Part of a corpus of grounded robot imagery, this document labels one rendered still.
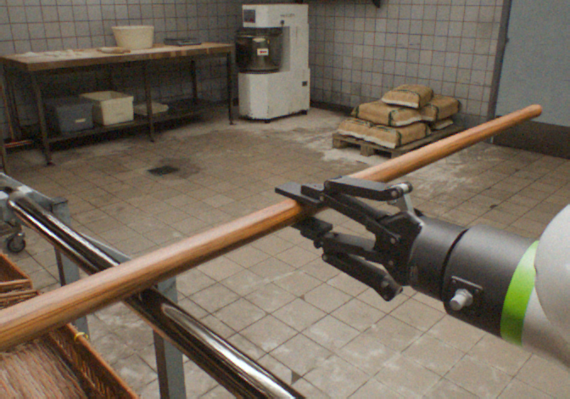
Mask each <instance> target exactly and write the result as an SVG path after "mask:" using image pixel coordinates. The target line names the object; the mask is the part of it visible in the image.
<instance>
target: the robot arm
mask: <svg viewBox="0 0 570 399"><path fill-rule="evenodd" d="M412 189H413V187H412V185H411V184H410V183H409V182H404V183H397V184H393V185H392V184H387V183H379V182H374V181H369V180H365V179H360V178H355V177H347V176H342V175H338V176H336V177H332V178H330V179H327V180H326V181H324V183H323V186H321V185H319V184H316V183H306V184H303V185H302V184H299V183H295V182H292V181H290V182H287V183H284V184H281V185H278V186H276V187H275V193H277V194H280V195H283V196H285V197H288V198H290V199H292V200H297V201H298V202H301V203H303V204H306V205H309V206H312V207H315V208H316V209H318V208H320V207H323V206H324V205H326V206H328V207H330V208H332V209H334V210H335V211H337V212H339V213H341V214H343V215H345V216H347V217H348V218H350V219H352V220H354V221H356V222H358V223H359V224H361V225H363V226H365V227H366V230H367V231H369V232H371V233H373V234H375V239H376V240H373V239H366V238H362V237H358V236H354V235H350V234H346V233H339V232H334V231H331V230H333V225H332V224H331V223H330V222H325V221H323V220H321V219H318V218H315V217H313V216H311V217H309V218H307V219H304V220H303V221H301V222H297V223H295V224H294V225H291V226H289V227H291V228H295V229H297V230H299V231H300V234H301V235H302V236H303V237H305V238H307V239H310V240H313V241H314V242H313V245H314V246H315V248H316V249H319V248H321V247H322V249H323V253H322V254H321V258H322V260H323V261H324V262H325V263H327V264H329V265H331V266H333V267H335V268H337V269H338V270H340V271H341V272H343V273H346V274H348V275H349V276H350V277H352V278H355V279H356V280H358V281H360V282H362V283H363V284H365V285H367V286H369V287H370V288H372V289H374V290H375V291H376V292H377V293H378V294H379V295H380V296H381V297H382V298H383V299H384V300H385V301H391V300H392V299H393V298H394V297H396V296H397V295H399V294H400V293H401V292H402V291H403V286H411V287H412V288H413V289H414V290H415V291H417V292H419V293H422V294H424V295H427V296H429V297H431V298H434V299H435V300H437V301H441V302H443V306H444V309H445V311H446V313H447V314H448V315H450V316H452V317H453V318H457V319H459V320H461V321H463V322H465V323H468V324H470V325H472V326H474V327H476V328H478V329H481V330H483V331H485V332H488V333H490V334H492V335H495V336H497V337H499V338H501V339H503V340H506V341H508V342H510V343H512V344H514V345H516V346H520V347H522V348H523V349H525V350H528V351H531V352H532V353H534V354H536V355H538V356H540V357H543V358H544V359H545V360H547V361H549V362H552V363H553V364H555V365H556V366H558V367H559V368H561V369H563V370H565V371H566V372H568V373H569V374H570V204H569V205H568V206H567V207H566V208H564V209H563V210H562V211H561V212H560V213H559V214H558V215H557V216H556V217H555V218H554V219H553V220H552V221H551V222H550V224H549V225H548V227H547V228H546V230H545V231H544V233H543V234H542V236H541V238H540V241H538V240H536V239H531V238H528V237H525V236H522V235H519V234H516V233H511V232H508V231H506V230H503V229H499V228H495V227H492V226H489V225H486V224H483V223H478V224H476V225H474V226H472V227H470V228H464V227H462V226H459V225H456V224H454V223H450V222H446V221H443V220H440V219H436V218H431V217H428V216H425V215H424V214H423V213H422V212H421V211H419V210H418V209H417V208H413V206H412V203H411V198H410V195H409V193H410V192H411V191H412ZM350 195H352V196H355V197H360V198H364V199H368V200H375V201H387V204H388V205H391V206H396V207H398V208H399V209H400V212H397V213H395V214H391V213H389V212H387V211H380V210H378V209H376V208H374V207H372V206H370V205H368V204H366V203H364V202H362V201H360V200H358V199H356V198H354V197H352V196H350ZM329 231H331V232H329ZM358 256H360V257H364V258H365V260H363V259H361V258H359V257H358ZM368 261H371V262H375V263H378V264H382V266H383V267H384V268H385V270H386V271H387V272H388V273H387V272H385V271H384V270H383V269H381V268H379V267H376V266H374V265H372V264H371V263H369V262H368Z"/></svg>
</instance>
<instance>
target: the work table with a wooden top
mask: <svg viewBox="0 0 570 399"><path fill-rule="evenodd" d="M231 51H235V48H234V45H228V44H219V43H212V42H202V44H200V45H197V44H196V45H185V46H181V47H179V46H175V45H165V44H163V43H154V44H153V46H152V47H151V48H148V49H137V50H131V52H130V53H126V52H125V53H103V52H102V51H97V50H96V48H85V49H84V51H81V52H82V53H83V55H75V54H74V55H73V56H66V55H63V56H60V57H54V56H47V55H44V54H45V53H46V52H39V53H37V54H40V55H35V56H22V55H23V54H24V53H17V54H5V55H0V63H3V69H4V74H5V79H6V83H7V88H8V95H9V100H10V104H11V109H12V114H13V118H14V126H15V131H16V135H17V139H18V142H19V141H23V138H22V133H21V130H22V131H24V132H27V133H29V134H30V135H32V136H34V137H36V138H39V139H41V140H42V141H43V147H44V152H45V156H46V161H47V165H52V163H53V162H51V160H52V156H51V151H50V146H49V143H51V142H55V141H59V140H64V139H68V138H77V137H81V136H86V135H91V134H94V133H100V132H107V131H113V130H116V129H118V130H121V128H126V127H131V126H139V125H143V124H148V129H149V137H150V138H151V140H150V142H154V122H157V121H166V120H170V119H175V118H179V117H183V116H189V115H198V114H201V113H206V112H210V111H215V110H223V109H228V112H229V121H230V123H229V124H230V125H233V123H232V121H233V102H232V57H231ZM225 57H226V69H227V91H228V104H222V103H218V102H214V101H210V100H207V99H203V98H198V95H197V82H196V68H195V60H201V59H217V58H225ZM185 61H191V70H192V83H193V97H192V98H183V99H178V100H172V101H167V102H162V103H160V104H164V105H167V106H168V108H169V109H167V111H163V112H159V113H155V114H153V111H152V102H151V93H150V84H149V75H148V65H161V64H169V63H176V62H185ZM137 66H142V69H143V78H144V86H145V95H146V105H147V113H148V114H147V115H139V114H136V113H133V120H132V121H123V122H119V123H115V124H109V125H103V124H100V123H97V122H95V121H94V122H93V127H90V128H86V129H81V130H76V131H71V132H58V131H56V130H53V129H52V128H50V127H48V126H46V122H45V116H44V112H43V107H42V97H41V93H40V88H39V82H38V77H40V76H56V75H64V74H72V73H81V72H88V71H97V70H110V75H111V81H112V89H113V91H114V92H118V91H117V83H116V76H115V69H120V68H129V67H137ZM9 69H13V70H18V71H21V72H25V73H27V74H31V79H32V84H33V89H34V94H35V99H36V108H37V113H38V118H39V122H37V123H31V124H26V125H20V120H19V116H18V111H17V106H16V102H15V97H14V89H13V84H12V80H11V75H10V71H9Z"/></svg>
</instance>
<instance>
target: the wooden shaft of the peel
mask: <svg viewBox="0 0 570 399"><path fill-rule="evenodd" d="M541 113H542V108H541V107H540V106H539V105H537V104H533V105H530V106H528V107H526V108H524V109H521V110H518V111H515V112H513V113H510V114H509V115H504V116H502V117H500V118H498V119H495V120H492V121H489V122H487V123H484V124H482V125H480V126H476V127H474V128H472V129H469V130H466V131H464V132H461V133H458V134H456V135H454V136H451V137H449V138H445V139H443V140H440V141H438V142H436V143H432V144H429V145H428V146H425V147H423V148H420V149H417V150H414V151H412V152H410V153H407V154H405V155H401V156H399V157H397V158H394V159H392V160H388V161H386V162H383V163H381V164H379V165H376V166H373V167H370V168H368V169H365V170H364V171H360V172H357V173H355V174H353V175H350V176H349V177H355V178H360V179H365V180H369V181H374V182H379V183H389V182H392V181H393V180H395V179H398V178H400V177H403V176H405V175H407V174H409V173H412V172H414V171H416V170H419V169H421V168H423V167H424V166H428V165H430V164H432V163H434V162H436V161H438V160H442V159H443V158H446V157H448V156H450V155H453V154H455V153H457V152H459V151H462V150H463V149H467V148H469V147H471V146H473V145H475V144H477V143H480V142H482V141H484V140H486V139H489V138H492V137H493V136H496V135H498V134H500V133H503V132H505V131H507V130H510V129H512V128H513V127H515V126H519V125H521V124H523V123H525V122H527V121H531V120H532V119H534V118H537V117H539V116H540V115H541ZM328 209H330V207H328V206H326V205H324V206H323V207H320V208H318V209H316V208H315V207H312V206H309V205H306V204H303V203H301V202H298V201H297V200H294V199H287V200H285V201H283V202H280V203H278V204H275V205H272V206H269V207H267V208H265V209H263V210H260V211H256V212H254V213H252V214H249V215H247V216H243V217H241V218H238V219H237V220H234V221H231V222H228V223H226V224H223V225H220V226H219V227H216V228H212V229H210V230H208V231H205V232H203V233H200V234H197V235H194V236H192V237H190V238H188V239H184V240H182V241H179V242H177V243H174V244H171V245H168V246H166V247H164V248H162V249H159V250H156V251H153V252H151V253H148V254H146V255H144V256H140V257H138V258H136V259H133V260H130V261H127V262H125V263H122V264H120V265H118V266H115V267H111V268H109V269H107V270H104V271H102V272H100V273H96V274H93V275H92V276H89V277H87V278H83V279H81V280H78V281H76V282H74V283H71V284H67V285H65V286H63V287H60V288H58V289H55V290H52V291H50V292H47V293H45V294H43V295H39V296H37V297H34V298H32V299H29V300H28V301H23V302H21V303H19V304H17V305H14V306H11V307H8V308H6V309H3V310H1V311H0V353H2V352H4V351H7V350H9V349H11V348H14V347H16V346H18V345H21V344H23V343H25V342H27V341H29V340H32V339H35V338H36V337H38V336H40V335H43V334H46V333H48V332H50V331H52V330H54V329H57V328H59V327H61V326H64V325H66V324H67V323H71V322H73V321H75V320H77V319H79V318H83V317H85V316H86V315H88V314H91V313H93V312H95V311H98V310H100V309H102V308H105V307H106V306H109V305H112V304H114V303H115V302H117V301H121V300H123V299H125V298H127V297H129V296H131V295H135V294H136V293H139V292H141V291H143V290H145V289H148V288H150V287H152V286H155V285H156V284H160V283H162V282H164V281H165V280H168V279H170V278H174V277H175V276H177V275H179V274H182V273H184V272H186V271H189V270H191V269H193V268H195V267H198V266H200V265H203V264H205V263H206V262H208V261H212V260H214V259H216V258H218V257H220V256H223V255H225V254H227V253H230V252H232V251H234V250H237V249H239V248H241V247H243V246H245V245H247V244H251V243H253V242H254V241H256V240H259V239H262V238H264V237H266V236H268V235H270V234H273V233H275V232H277V231H280V230H282V229H284V228H287V227H289V226H291V225H294V224H295V223H297V222H301V221H303V220H304V219H307V218H309V217H311V216H314V215H316V214H318V213H321V212H323V211H325V210H328Z"/></svg>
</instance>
